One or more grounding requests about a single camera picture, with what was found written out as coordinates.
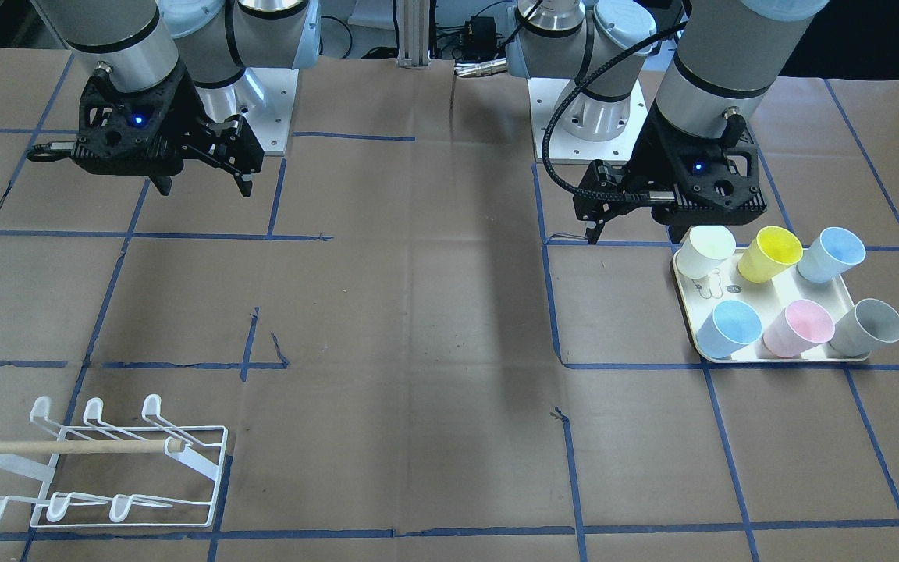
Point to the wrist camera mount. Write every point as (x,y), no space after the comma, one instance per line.
(713,181)
(143,133)

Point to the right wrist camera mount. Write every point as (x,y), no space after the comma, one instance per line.
(143,133)

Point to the light blue plastic cup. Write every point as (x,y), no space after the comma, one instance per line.
(731,326)

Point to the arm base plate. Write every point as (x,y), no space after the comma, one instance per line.
(589,129)
(265,97)

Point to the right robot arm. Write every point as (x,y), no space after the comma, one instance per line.
(141,41)

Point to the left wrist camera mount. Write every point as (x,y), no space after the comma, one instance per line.
(713,181)

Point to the aluminium frame post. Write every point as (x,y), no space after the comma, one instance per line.
(413,28)

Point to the cream plastic tray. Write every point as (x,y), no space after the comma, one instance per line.
(699,297)

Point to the yellow plastic cup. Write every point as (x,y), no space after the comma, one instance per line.
(773,250)

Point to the pink plastic cup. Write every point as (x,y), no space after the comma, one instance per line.
(802,325)

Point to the grey plastic cup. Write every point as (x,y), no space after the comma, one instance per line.
(868,326)

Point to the light blue cup on tray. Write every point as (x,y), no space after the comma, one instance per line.
(834,252)

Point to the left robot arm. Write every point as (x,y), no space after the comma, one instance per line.
(728,55)

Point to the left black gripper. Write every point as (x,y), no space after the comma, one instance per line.
(656,156)

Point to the white wire cup rack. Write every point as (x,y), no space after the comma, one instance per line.
(95,474)

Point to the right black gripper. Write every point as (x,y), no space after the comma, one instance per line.
(186,117)

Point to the white plastic cup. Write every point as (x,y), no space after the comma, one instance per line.
(705,249)

